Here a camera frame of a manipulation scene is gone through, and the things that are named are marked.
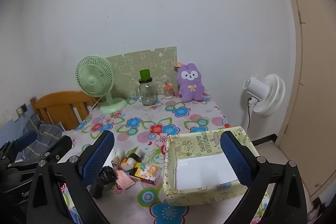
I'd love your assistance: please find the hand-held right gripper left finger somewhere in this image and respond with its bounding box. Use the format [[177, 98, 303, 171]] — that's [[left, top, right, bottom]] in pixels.
[[26, 130, 115, 224]]

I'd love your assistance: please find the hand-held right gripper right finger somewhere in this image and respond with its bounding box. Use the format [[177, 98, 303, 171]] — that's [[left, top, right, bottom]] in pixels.
[[220, 131, 307, 224]]

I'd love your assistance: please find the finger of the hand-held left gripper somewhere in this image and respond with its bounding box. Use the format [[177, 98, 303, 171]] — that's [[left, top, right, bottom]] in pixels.
[[10, 135, 72, 172], [0, 131, 38, 161]]

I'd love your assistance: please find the black plastic bag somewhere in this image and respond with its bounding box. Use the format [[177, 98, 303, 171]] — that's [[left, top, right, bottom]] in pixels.
[[91, 166, 117, 199]]

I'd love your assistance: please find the white cloth bundle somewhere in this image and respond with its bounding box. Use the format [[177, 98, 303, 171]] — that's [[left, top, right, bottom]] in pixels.
[[112, 149, 126, 169]]

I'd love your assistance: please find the pink packet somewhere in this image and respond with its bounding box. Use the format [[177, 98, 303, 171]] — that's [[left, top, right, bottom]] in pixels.
[[115, 169, 135, 190]]

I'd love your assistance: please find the yellow cartoon-wrapped box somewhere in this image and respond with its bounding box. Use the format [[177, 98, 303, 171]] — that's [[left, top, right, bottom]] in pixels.
[[163, 126, 259, 207]]

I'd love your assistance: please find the small cartoon printed carton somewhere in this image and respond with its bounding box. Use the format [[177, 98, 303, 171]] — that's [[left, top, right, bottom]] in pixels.
[[134, 164, 162, 185]]

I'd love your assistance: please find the peach round soft toy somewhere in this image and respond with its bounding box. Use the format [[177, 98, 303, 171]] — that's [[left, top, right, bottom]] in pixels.
[[123, 157, 135, 170]]

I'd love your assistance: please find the blue plaid blanket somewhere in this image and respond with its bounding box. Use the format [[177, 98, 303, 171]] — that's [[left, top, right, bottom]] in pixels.
[[16, 114, 65, 161]]

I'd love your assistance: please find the green packet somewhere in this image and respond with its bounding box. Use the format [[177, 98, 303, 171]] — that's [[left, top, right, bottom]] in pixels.
[[126, 147, 145, 159]]

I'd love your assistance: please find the floral tablecloth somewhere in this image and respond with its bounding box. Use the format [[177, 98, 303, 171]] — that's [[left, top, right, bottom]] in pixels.
[[62, 93, 273, 224]]

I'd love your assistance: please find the green desk fan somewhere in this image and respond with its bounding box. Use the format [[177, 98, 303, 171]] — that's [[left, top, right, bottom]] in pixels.
[[76, 55, 128, 114]]

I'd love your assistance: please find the white standing fan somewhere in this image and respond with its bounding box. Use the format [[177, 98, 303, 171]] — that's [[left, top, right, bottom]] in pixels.
[[243, 73, 286, 135]]

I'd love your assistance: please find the glass jar with green lid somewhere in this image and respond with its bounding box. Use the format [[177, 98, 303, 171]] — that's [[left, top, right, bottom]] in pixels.
[[135, 70, 157, 106]]

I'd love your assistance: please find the purple plush rabbit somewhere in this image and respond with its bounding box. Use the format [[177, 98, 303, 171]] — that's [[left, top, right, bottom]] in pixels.
[[173, 61, 205, 103]]

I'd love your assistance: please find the cotton swab jar orange lid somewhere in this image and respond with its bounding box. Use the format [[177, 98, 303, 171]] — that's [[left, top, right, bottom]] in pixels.
[[163, 83, 174, 98]]

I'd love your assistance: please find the pink patterned cloth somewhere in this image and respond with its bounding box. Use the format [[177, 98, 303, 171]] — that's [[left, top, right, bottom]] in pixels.
[[307, 202, 327, 224]]

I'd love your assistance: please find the green patterned cardboard panel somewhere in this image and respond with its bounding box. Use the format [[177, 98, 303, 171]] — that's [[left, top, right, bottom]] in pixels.
[[105, 47, 177, 98]]

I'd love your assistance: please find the beige door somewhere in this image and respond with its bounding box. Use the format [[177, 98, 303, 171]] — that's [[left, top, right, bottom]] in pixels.
[[270, 0, 336, 198]]

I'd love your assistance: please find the black fan power cable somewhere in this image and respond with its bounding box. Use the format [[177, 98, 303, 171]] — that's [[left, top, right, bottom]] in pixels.
[[247, 97, 253, 128]]

